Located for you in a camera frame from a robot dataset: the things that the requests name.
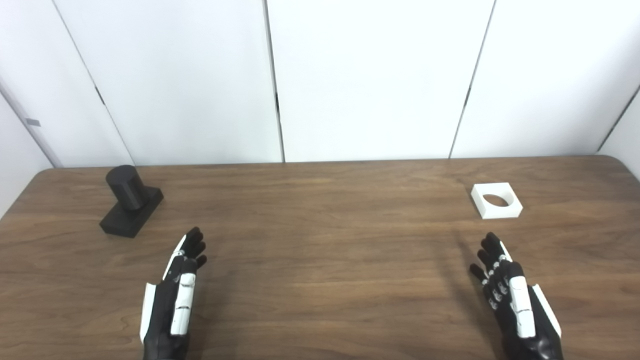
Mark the white and black left hand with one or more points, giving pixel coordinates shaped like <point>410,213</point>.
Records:
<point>165,310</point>

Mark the white and black right hand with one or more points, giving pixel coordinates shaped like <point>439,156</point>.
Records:
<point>520,305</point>

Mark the white square piece with hole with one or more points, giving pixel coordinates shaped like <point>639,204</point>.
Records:
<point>500,212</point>

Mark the black peg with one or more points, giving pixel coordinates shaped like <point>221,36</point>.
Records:
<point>127,192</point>

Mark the small gray wall tag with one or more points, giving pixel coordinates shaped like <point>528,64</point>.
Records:
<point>33,122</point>

